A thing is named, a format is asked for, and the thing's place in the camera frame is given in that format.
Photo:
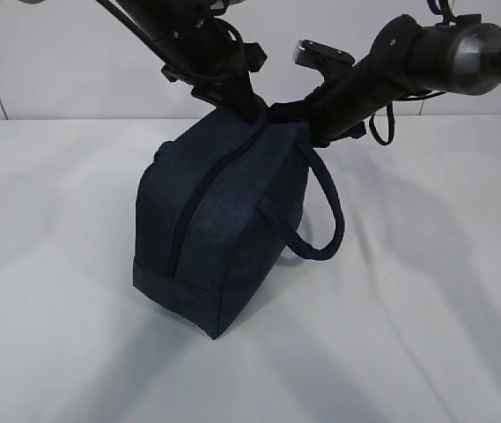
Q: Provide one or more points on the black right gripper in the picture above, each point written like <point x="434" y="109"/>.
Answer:
<point x="311" y="111"/>

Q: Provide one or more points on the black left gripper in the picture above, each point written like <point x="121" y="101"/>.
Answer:
<point x="231" y="89"/>

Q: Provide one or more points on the dark navy fabric lunch bag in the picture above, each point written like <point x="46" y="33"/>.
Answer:
<point x="215" y="210"/>

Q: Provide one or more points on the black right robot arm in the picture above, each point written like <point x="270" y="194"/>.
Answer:
<point x="406" y="61"/>

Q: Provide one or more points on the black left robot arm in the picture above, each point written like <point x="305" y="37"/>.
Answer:
<point x="124" y="58"/>

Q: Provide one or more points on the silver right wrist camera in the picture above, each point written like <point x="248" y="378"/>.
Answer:
<point x="320" y="53"/>

